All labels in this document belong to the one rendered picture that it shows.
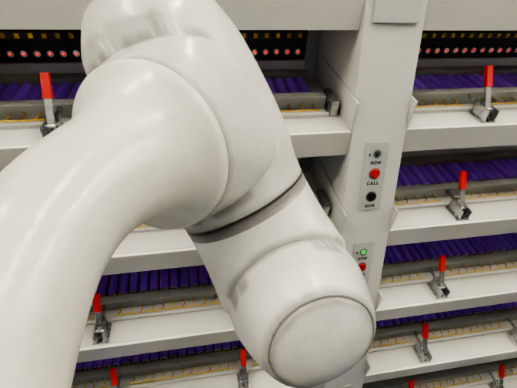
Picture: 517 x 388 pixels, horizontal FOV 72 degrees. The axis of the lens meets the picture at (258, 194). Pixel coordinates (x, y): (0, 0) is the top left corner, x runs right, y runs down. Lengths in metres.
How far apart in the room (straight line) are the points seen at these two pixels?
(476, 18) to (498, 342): 0.78
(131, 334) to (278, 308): 0.57
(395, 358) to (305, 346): 0.77
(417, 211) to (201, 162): 0.63
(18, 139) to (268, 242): 0.45
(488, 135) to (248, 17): 0.46
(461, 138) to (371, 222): 0.21
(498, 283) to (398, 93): 0.55
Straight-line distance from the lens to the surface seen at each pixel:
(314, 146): 0.59
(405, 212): 0.76
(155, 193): 0.18
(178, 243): 0.64
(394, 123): 0.63
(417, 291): 0.89
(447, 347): 1.07
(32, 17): 0.57
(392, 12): 0.60
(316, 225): 0.25
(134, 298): 0.78
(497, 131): 0.76
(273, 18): 0.55
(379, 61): 0.60
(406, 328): 1.02
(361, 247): 0.70
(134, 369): 0.91
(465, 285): 0.95
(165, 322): 0.77
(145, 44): 0.22
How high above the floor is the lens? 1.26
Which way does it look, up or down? 24 degrees down
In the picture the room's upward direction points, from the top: straight up
